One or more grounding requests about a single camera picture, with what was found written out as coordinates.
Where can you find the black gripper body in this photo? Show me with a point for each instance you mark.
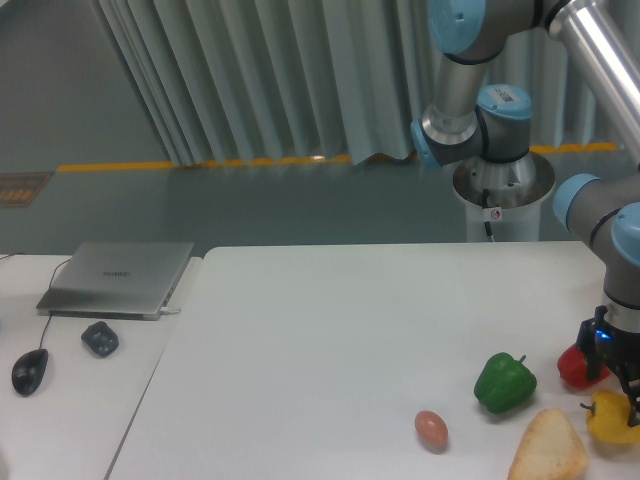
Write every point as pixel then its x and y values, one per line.
pixel 605 345

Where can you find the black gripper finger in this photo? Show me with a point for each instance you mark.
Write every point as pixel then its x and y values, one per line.
pixel 632 392

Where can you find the yellow bell pepper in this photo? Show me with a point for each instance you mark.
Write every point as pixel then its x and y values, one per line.
pixel 607 416

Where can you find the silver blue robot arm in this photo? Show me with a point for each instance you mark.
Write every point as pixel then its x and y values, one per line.
pixel 515 73

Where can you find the red bell pepper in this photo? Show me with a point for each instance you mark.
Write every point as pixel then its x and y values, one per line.
pixel 572 368

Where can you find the green bell pepper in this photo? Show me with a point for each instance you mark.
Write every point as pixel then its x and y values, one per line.
pixel 504 383

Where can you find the bread slice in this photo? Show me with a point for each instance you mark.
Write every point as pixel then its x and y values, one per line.
pixel 550 448

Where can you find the brown egg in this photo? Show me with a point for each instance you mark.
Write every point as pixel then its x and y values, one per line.
pixel 431 428

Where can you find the pale green curtain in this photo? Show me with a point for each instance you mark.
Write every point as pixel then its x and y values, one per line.
pixel 231 81

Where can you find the dark grey small gadget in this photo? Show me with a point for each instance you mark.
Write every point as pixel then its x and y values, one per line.
pixel 101 339

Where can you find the silver closed laptop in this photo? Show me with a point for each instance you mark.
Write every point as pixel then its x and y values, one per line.
pixel 117 280

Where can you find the black computer mouse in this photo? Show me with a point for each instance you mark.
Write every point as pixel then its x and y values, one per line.
pixel 28 371

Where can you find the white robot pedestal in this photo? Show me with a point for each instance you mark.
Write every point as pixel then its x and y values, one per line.
pixel 502 215

